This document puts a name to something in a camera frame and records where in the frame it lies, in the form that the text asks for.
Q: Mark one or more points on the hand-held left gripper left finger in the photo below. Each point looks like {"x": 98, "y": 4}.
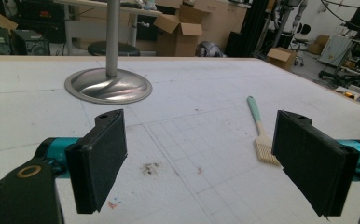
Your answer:
{"x": 97, "y": 161}

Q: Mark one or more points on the small brown cardboard box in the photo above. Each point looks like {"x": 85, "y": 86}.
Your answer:
{"x": 318, "y": 45}

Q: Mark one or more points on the black office chair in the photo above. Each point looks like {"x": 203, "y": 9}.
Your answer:
{"x": 302, "y": 34}

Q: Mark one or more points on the white machine cabinet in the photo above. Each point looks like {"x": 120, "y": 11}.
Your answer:
{"x": 335, "y": 49}

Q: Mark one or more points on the black computer tower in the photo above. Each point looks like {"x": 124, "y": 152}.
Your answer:
{"x": 32, "y": 43}

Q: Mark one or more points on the small cardboard box with flap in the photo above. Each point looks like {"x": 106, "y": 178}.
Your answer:
{"x": 282, "y": 57}

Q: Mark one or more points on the metal stand with round base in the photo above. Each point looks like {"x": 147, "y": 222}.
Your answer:
{"x": 109, "y": 87}

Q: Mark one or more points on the silver rounded helmet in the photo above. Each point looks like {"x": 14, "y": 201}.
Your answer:
{"x": 209, "y": 49}

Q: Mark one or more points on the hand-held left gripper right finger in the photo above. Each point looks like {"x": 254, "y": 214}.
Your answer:
{"x": 311, "y": 161}

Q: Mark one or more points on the flat open cardboard box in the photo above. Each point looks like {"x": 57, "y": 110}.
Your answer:
{"x": 2, "y": 21}

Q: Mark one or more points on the dark crumb pile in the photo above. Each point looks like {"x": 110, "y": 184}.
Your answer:
{"x": 150, "y": 168}

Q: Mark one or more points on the black round stool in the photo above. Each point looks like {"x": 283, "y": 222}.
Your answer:
{"x": 100, "y": 49}

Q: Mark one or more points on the large open cardboard box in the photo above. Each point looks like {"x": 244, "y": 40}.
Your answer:
{"x": 177, "y": 37}

